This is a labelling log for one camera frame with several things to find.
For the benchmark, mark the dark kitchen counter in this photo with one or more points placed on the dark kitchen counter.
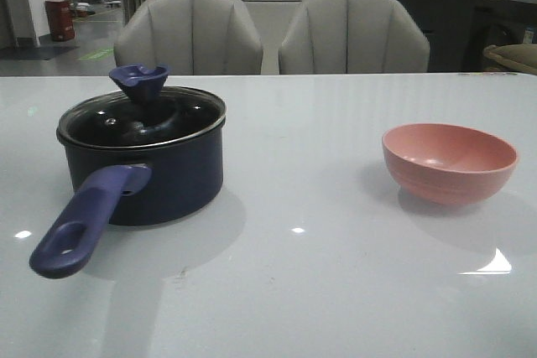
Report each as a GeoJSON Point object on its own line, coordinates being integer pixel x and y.
{"type": "Point", "coordinates": [419, 1]}

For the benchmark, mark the right grey upholstered chair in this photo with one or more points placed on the right grey upholstered chair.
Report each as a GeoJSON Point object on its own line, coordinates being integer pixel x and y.
{"type": "Point", "coordinates": [352, 37]}

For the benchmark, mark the red trash bin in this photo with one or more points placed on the red trash bin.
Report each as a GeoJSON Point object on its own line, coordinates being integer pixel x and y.
{"type": "Point", "coordinates": [59, 20]}

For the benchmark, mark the glass pot lid blue knob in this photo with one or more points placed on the glass pot lid blue knob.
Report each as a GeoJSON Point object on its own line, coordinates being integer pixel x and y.
{"type": "Point", "coordinates": [143, 113]}

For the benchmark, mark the blue saucepan with handle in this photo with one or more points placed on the blue saucepan with handle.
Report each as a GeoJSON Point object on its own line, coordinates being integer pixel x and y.
{"type": "Point", "coordinates": [127, 187]}

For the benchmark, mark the grey upholstered chair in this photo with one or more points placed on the grey upholstered chair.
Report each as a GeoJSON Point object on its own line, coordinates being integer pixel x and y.
{"type": "Point", "coordinates": [192, 37]}
{"type": "Point", "coordinates": [352, 37]}

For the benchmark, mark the pink plastic bowl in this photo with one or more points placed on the pink plastic bowl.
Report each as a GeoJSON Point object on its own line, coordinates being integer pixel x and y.
{"type": "Point", "coordinates": [448, 164]}

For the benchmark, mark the beige cushion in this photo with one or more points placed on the beige cushion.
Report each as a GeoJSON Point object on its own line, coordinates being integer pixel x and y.
{"type": "Point", "coordinates": [514, 57]}

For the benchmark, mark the left grey upholstered chair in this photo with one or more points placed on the left grey upholstered chair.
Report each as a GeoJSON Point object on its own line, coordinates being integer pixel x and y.
{"type": "Point", "coordinates": [192, 37]}

